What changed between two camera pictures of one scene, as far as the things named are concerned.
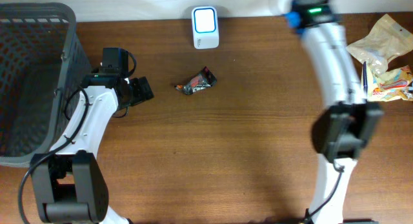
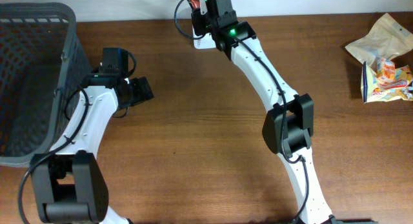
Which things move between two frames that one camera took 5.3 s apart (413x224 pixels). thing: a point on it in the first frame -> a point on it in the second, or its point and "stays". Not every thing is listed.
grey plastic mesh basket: x=42 y=62 stays
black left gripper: x=142 y=89 stays
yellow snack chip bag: x=397 y=84 stays
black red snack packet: x=204 y=80 -> x=195 y=1
